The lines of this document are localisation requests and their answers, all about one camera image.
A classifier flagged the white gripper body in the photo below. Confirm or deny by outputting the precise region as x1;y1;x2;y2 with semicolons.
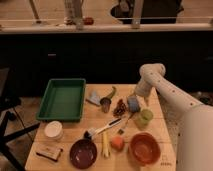
134;79;152;105

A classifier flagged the blue sponge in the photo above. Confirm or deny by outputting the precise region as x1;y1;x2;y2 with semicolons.
127;96;140;113

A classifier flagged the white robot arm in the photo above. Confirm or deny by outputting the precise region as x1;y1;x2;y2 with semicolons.
134;63;213;171

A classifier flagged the green plastic cup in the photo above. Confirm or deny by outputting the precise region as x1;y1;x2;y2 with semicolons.
136;109;153;128

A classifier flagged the small metal cup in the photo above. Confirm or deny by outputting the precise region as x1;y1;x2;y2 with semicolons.
100;97;111;113

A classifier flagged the green chili pepper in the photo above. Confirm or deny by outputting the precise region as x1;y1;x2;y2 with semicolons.
106;86;117;99

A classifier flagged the brown pine cone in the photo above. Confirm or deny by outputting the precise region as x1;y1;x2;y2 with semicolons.
113;99;127;117

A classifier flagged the metal fork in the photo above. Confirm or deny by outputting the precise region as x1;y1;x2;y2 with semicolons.
118;113;134;135

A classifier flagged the grey folded cloth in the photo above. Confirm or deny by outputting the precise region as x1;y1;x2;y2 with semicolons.
86;91;100;106

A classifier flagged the orange fruit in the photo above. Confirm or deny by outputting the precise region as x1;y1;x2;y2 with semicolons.
110;136;124;151

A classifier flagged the orange bowl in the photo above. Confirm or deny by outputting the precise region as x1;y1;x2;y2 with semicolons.
128;133;161;166

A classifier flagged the black white brush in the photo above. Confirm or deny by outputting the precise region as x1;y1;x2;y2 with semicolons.
83;118;121;139

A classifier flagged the green plastic tray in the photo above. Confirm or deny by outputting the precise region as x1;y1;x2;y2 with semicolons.
36;78;86;122

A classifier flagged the red object on counter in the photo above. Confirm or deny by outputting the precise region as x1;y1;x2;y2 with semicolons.
83;17;94;25

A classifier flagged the white round container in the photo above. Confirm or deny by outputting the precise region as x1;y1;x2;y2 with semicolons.
44;121;63;140

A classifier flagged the wooden block eraser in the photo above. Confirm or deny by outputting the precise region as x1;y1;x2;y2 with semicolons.
36;145;63;162

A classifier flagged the black chair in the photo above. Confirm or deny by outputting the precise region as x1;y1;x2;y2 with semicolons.
0;68;39;171

